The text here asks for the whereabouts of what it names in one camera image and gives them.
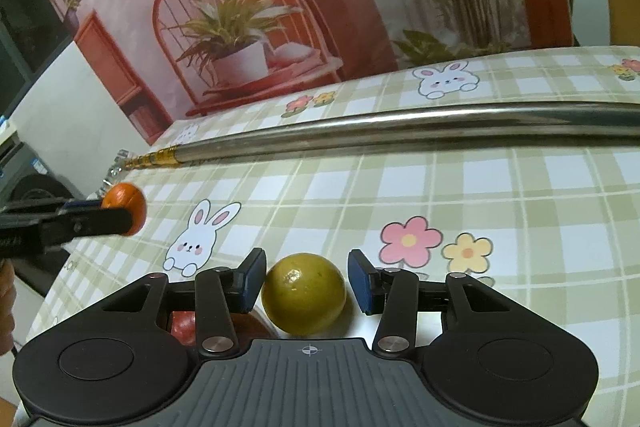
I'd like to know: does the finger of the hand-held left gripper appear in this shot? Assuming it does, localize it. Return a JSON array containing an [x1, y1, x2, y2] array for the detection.
[[35, 207, 136, 254], [0, 200, 106, 220]]

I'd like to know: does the orange tangerine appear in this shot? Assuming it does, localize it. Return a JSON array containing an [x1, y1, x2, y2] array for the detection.
[[102, 182, 147, 237]]

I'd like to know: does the wrinkled red apple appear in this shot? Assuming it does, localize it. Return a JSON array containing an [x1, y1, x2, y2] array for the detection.
[[229, 314, 278, 342]]

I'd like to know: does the person's left hand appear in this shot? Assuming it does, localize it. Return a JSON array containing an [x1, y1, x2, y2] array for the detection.
[[0, 263, 18, 349]]

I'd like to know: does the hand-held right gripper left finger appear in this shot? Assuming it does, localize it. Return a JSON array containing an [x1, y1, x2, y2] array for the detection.
[[102, 248, 267, 358]]

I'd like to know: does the grey appliance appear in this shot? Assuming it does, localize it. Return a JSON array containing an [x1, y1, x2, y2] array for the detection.
[[0, 117, 76, 298]]

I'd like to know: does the large red apple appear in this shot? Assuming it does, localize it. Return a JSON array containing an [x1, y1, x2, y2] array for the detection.
[[170, 312, 198, 348]]

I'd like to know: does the printed backdrop cloth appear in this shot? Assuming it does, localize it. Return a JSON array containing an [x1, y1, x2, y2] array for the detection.
[[10, 0, 573, 146]]

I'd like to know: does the green-yellow round fruit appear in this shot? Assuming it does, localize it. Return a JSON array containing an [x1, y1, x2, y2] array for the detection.
[[261, 253, 347, 336]]

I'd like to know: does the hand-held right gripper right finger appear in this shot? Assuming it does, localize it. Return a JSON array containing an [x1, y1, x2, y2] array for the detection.
[[348, 249, 521, 358]]

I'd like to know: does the telescopic metal pole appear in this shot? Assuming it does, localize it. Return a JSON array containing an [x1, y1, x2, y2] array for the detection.
[[102, 102, 640, 188]]

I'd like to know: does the checkered bunny tablecloth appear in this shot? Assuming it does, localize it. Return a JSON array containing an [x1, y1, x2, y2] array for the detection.
[[15, 44, 640, 427]]

